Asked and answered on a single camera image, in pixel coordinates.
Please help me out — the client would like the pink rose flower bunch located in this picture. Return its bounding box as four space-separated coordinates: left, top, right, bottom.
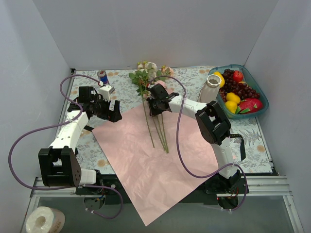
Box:
129 61 174 153

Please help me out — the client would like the pink wrapping paper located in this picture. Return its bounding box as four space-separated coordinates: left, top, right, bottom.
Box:
93 105 218 225

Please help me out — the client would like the black printed ribbon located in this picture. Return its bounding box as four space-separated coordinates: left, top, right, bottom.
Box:
82 124 246 161

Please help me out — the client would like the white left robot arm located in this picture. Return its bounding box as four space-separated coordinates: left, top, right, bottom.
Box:
38 85 122 194

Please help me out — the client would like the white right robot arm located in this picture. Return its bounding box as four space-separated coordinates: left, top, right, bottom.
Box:
147 84 243 193

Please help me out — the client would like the white ribbed ceramic vase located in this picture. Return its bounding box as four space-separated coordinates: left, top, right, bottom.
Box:
197 74 221 103

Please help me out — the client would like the floral patterned table mat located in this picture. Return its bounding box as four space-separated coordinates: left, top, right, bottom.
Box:
64 67 272 174

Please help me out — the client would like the red bull drink can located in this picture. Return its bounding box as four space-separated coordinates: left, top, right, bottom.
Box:
97 70 109 84

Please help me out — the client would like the yellow pepper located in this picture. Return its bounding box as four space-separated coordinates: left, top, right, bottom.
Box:
213 71 225 88

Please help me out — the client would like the yellow lemon upper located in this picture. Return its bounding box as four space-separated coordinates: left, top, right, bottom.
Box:
226 92 241 104

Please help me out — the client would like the yellow lemon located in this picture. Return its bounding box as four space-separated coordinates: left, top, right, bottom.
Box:
226 92 241 104
225 100 238 114

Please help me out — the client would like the dark purple grape bunch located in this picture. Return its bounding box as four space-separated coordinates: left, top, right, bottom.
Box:
219 69 260 102

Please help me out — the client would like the yellow lemon lower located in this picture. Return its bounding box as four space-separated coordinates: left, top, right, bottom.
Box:
225 100 238 114

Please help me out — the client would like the red apple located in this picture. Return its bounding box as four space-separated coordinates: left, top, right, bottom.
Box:
233 70 244 83

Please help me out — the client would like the pink dragon fruit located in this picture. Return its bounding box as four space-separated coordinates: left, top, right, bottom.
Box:
235 98 263 115

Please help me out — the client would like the teal plastic fruit tray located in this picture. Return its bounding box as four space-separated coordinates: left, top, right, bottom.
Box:
209 64 269 119

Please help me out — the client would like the white toilet paper roll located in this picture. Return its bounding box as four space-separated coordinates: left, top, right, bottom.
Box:
25 206 65 233

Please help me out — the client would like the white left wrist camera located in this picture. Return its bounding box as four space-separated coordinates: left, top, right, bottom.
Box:
98 85 115 102

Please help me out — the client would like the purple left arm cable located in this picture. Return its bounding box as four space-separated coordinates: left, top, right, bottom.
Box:
8 74 124 220

